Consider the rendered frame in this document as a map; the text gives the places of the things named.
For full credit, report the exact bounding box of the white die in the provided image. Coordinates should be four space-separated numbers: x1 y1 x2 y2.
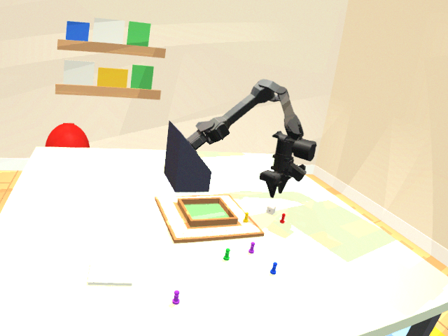
266 204 276 215

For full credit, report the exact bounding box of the purple game pawn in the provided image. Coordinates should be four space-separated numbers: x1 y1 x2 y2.
172 290 180 305
248 241 255 253

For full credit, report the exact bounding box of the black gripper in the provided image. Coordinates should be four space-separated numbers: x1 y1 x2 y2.
259 152 294 198

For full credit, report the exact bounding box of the green pawn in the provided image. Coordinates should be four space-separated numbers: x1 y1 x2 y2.
223 248 230 261

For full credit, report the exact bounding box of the blue pawn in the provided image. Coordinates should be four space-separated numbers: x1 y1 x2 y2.
270 262 277 274

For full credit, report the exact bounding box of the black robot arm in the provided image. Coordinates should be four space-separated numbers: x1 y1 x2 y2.
186 79 317 182

